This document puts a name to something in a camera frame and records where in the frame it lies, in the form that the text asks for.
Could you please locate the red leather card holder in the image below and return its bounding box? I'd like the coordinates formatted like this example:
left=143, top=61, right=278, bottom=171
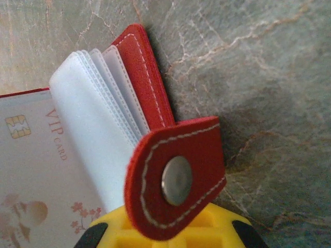
left=0, top=23, right=228, bottom=242

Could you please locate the white flowered VIP card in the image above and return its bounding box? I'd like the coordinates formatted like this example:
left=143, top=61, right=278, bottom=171
left=0, top=90, right=108, bottom=248

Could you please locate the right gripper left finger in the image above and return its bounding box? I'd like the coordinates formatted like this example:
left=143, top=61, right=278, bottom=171
left=74, top=206, right=186, bottom=248

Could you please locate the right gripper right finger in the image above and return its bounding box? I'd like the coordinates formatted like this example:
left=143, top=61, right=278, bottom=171
left=185, top=203, right=269, bottom=248

